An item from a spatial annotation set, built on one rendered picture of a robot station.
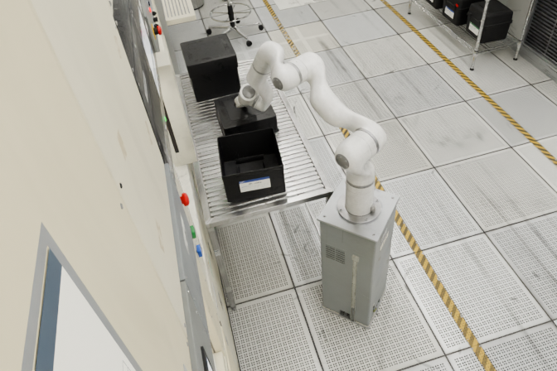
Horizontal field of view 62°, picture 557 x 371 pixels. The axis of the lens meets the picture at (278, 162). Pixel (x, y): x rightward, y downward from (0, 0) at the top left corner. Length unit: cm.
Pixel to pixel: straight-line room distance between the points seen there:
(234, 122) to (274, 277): 95
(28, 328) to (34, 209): 8
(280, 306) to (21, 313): 244
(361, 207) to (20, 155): 176
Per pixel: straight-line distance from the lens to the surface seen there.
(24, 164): 35
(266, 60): 194
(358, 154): 175
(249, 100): 220
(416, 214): 312
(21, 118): 36
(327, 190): 217
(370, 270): 219
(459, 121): 386
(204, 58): 272
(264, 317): 268
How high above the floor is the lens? 235
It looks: 43 degrees down
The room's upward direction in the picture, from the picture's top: 7 degrees counter-clockwise
